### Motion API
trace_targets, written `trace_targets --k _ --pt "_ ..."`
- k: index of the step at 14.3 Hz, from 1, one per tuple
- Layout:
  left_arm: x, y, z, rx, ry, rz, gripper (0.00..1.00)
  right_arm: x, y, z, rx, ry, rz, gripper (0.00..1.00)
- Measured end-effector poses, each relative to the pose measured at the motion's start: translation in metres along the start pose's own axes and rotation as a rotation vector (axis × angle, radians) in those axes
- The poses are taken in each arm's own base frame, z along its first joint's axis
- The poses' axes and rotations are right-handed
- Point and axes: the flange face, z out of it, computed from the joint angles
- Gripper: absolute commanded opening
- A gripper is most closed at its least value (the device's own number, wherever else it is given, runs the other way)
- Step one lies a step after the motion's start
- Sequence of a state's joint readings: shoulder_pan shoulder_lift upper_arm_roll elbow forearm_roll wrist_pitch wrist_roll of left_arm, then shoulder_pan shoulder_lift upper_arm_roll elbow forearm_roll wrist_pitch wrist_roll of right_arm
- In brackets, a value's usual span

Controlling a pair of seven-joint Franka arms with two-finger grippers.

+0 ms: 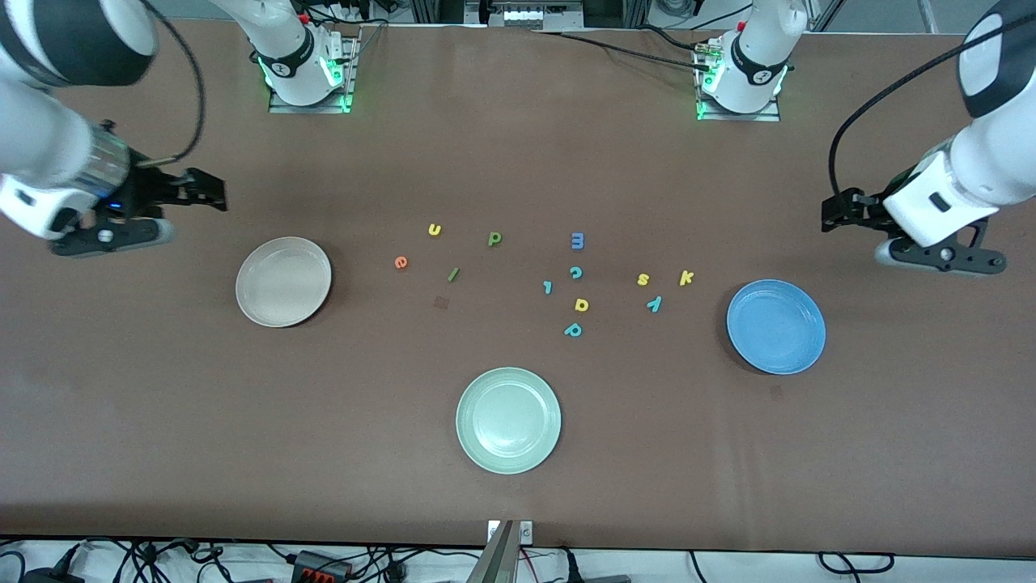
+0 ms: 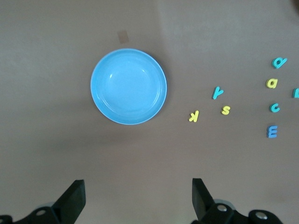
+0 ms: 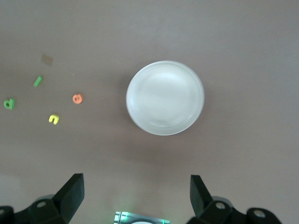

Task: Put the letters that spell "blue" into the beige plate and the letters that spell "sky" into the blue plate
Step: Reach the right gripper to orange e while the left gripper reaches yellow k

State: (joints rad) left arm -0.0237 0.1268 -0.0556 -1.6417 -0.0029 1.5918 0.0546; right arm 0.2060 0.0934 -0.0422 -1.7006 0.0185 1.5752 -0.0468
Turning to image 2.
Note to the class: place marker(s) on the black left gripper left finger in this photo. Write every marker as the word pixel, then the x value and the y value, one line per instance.
pixel 70 203

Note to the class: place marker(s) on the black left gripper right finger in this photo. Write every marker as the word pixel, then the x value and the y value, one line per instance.
pixel 203 205

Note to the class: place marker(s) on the yellow letter k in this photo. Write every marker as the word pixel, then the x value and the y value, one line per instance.
pixel 196 116

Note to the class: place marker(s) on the yellow letter s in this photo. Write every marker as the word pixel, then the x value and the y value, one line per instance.
pixel 225 110

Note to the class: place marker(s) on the teal letter y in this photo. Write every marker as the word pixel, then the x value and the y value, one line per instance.
pixel 217 93

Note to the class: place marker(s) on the blue letter m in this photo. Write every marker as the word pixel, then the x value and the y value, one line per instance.
pixel 272 127

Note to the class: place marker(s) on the teal letter c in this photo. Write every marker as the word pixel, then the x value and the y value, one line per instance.
pixel 271 107

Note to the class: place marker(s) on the blue plate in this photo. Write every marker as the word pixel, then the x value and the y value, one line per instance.
pixel 128 86

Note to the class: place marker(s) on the yellow letter d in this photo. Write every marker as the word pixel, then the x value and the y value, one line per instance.
pixel 275 83

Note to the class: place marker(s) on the teal letter l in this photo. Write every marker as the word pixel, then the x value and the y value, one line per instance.
pixel 296 93

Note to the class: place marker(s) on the teal letter p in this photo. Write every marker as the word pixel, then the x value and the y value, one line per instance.
pixel 283 61

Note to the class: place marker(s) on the square tape patch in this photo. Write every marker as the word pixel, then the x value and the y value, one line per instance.
pixel 123 37

